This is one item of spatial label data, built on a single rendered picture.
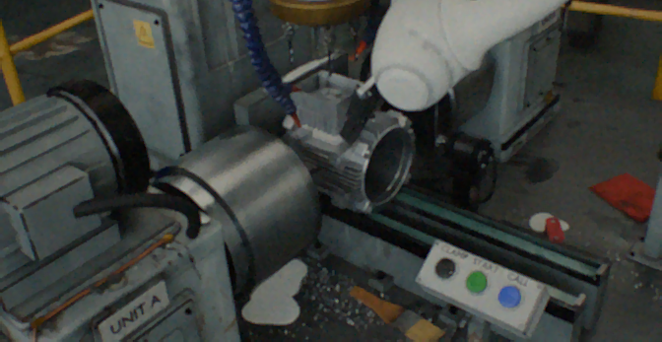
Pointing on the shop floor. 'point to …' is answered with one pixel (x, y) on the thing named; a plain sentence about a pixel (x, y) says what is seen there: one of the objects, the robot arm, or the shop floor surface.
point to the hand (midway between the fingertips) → (353, 126)
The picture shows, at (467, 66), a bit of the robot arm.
